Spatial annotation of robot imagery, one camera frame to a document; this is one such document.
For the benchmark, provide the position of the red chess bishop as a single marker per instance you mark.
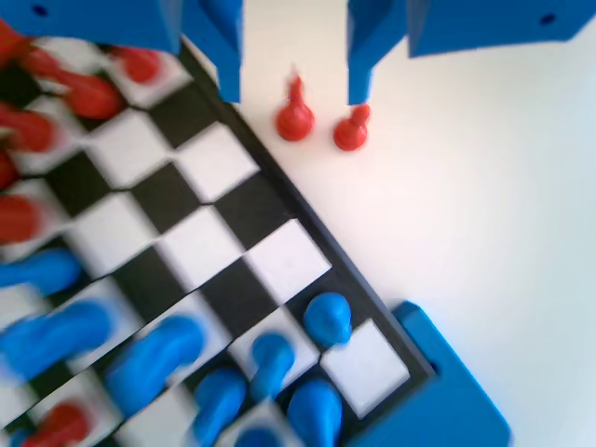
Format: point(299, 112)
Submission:
point(18, 221)

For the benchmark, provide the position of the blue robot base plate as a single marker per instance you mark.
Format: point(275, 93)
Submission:
point(456, 410)

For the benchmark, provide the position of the red chess pawn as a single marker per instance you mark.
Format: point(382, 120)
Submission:
point(93, 95)
point(350, 135)
point(139, 65)
point(63, 421)
point(28, 132)

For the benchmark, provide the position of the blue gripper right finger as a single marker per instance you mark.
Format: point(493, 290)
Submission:
point(372, 28)

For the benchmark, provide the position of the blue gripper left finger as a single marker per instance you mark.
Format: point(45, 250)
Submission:
point(209, 28)

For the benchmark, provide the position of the blue chess knight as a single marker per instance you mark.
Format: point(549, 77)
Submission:
point(153, 358)
point(56, 335)

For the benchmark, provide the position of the blue chess pawn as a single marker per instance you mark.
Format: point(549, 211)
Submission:
point(42, 272)
point(270, 363)
point(18, 440)
point(219, 400)
point(328, 321)

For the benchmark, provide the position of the black white chessboard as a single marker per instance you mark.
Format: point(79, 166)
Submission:
point(288, 261)

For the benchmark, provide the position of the blue chess rook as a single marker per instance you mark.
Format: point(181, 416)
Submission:
point(258, 437)

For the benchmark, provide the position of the blue chess king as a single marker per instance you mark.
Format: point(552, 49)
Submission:
point(314, 412)

